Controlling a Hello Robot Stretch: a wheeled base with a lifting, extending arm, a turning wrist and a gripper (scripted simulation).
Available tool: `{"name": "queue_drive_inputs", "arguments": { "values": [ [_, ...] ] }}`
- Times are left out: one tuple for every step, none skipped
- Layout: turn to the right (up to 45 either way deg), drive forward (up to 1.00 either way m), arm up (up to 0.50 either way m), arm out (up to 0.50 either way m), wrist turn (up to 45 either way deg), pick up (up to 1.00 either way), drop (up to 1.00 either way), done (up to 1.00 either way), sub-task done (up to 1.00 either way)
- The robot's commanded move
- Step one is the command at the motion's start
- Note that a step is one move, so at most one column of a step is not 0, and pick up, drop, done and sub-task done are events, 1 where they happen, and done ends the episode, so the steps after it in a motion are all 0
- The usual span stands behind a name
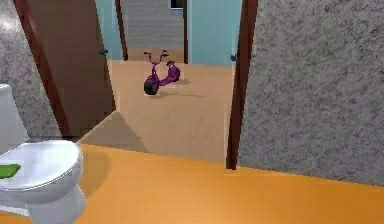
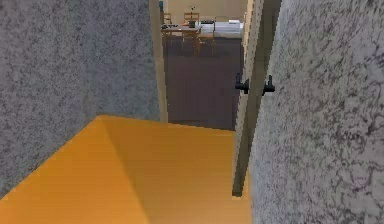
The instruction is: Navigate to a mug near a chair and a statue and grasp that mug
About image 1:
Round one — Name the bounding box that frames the white toilet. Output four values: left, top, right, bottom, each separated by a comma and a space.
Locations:
0, 83, 87, 224

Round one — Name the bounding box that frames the green flat object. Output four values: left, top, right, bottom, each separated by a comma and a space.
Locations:
0, 163, 22, 180

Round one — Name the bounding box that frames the purple toy scooter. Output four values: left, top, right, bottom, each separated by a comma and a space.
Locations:
143, 49, 182, 97

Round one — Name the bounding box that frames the brown room door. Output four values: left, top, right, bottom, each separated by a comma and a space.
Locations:
25, 0, 117, 138

